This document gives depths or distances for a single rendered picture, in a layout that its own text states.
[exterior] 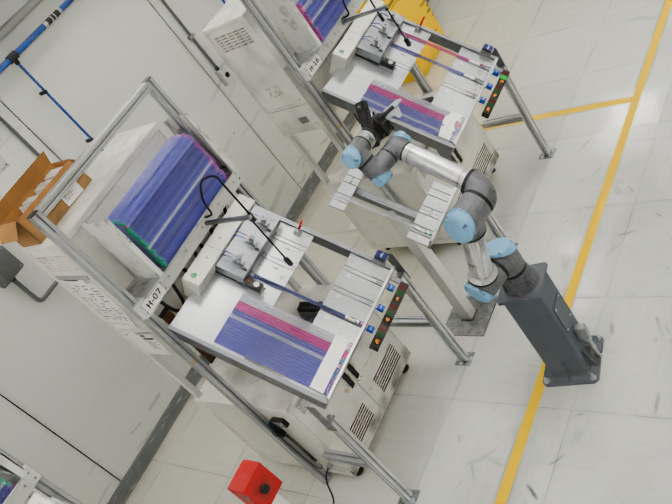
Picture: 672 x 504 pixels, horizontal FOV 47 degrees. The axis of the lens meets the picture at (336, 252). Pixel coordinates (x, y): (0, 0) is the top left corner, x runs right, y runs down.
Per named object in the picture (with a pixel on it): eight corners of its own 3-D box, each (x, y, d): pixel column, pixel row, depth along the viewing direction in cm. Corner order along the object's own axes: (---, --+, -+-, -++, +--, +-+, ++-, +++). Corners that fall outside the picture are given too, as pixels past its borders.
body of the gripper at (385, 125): (381, 133, 296) (368, 151, 289) (368, 115, 293) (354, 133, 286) (395, 126, 290) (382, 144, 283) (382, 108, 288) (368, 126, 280)
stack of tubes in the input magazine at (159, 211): (229, 176, 327) (188, 130, 313) (166, 267, 301) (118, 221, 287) (211, 180, 336) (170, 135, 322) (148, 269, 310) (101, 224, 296)
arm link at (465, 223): (511, 282, 299) (490, 196, 256) (490, 311, 294) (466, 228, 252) (485, 270, 305) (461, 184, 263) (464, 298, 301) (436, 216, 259)
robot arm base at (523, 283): (541, 265, 308) (531, 249, 303) (536, 294, 299) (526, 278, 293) (507, 271, 317) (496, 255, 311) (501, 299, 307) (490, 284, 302)
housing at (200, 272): (255, 217, 348) (255, 199, 336) (200, 302, 323) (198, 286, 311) (239, 210, 349) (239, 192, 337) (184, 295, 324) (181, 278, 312)
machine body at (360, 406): (417, 359, 393) (353, 283, 360) (362, 483, 357) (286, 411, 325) (326, 355, 437) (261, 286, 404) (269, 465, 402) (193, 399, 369)
